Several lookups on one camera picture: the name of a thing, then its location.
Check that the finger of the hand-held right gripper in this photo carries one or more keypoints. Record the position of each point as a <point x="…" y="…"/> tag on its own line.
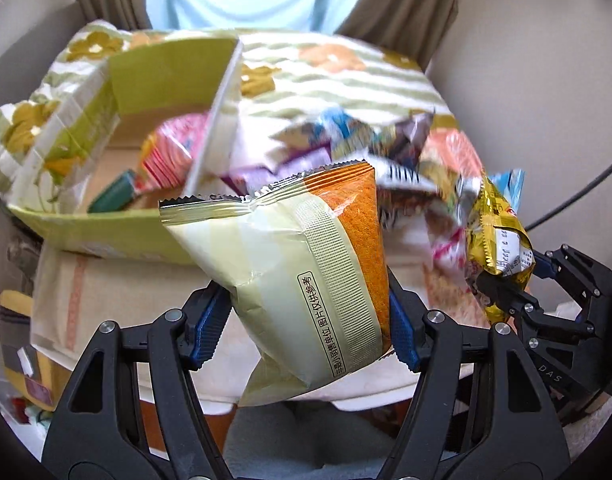
<point x="581" y="270"/>
<point x="516" y="305"/>

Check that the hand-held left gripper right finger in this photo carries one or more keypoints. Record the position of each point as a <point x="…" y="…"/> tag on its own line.
<point x="403" y="330"/>

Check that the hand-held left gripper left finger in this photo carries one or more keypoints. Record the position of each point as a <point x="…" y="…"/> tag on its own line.
<point x="205" y="330"/>

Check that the gold snack packet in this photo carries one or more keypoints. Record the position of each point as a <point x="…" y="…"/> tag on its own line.
<point x="491" y="230"/>

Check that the cream orange snack bag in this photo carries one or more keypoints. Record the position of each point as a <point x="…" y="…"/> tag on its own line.
<point x="286" y="285"/>

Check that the green cardboard box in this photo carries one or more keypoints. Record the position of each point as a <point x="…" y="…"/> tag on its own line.
<point x="150" y="70"/>

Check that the light blue snack packet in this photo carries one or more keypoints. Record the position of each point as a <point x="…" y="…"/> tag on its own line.
<point x="508" y="185"/>

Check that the dark green snack packet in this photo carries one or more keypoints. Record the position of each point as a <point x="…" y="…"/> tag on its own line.
<point x="113" y="195"/>

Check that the pink snack packet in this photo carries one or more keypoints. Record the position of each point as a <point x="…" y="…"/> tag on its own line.
<point x="173" y="155"/>

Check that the pile of mixed snack packets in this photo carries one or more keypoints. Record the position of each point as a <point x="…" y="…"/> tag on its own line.
<point x="386" y="135"/>

